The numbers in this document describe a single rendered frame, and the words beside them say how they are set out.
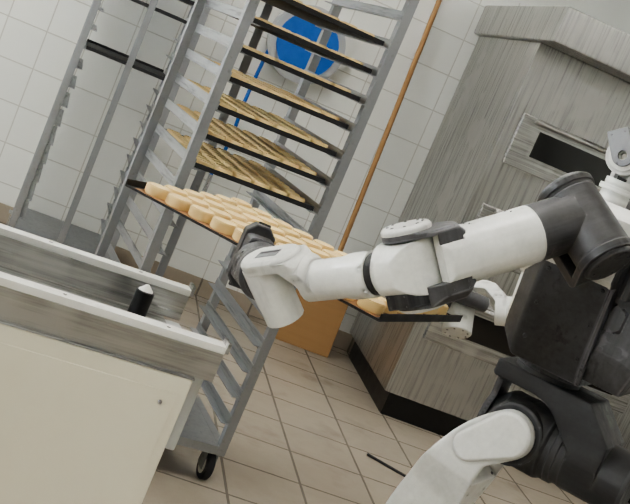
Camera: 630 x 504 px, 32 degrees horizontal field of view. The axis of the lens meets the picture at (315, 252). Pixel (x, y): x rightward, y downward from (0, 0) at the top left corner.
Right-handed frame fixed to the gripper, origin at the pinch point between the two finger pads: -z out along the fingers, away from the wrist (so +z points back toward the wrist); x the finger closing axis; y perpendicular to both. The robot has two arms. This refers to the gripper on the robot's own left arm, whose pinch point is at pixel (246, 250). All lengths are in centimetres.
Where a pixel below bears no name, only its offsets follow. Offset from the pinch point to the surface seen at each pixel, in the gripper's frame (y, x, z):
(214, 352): 6.8, -11.1, 31.8
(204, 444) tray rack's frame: -47, -85, -128
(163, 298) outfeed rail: 11.3, -12.8, 3.1
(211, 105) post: -7, 14, -125
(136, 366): 17.6, -16.6, 33.4
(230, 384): -50, -67, -139
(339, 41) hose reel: -100, 54, -363
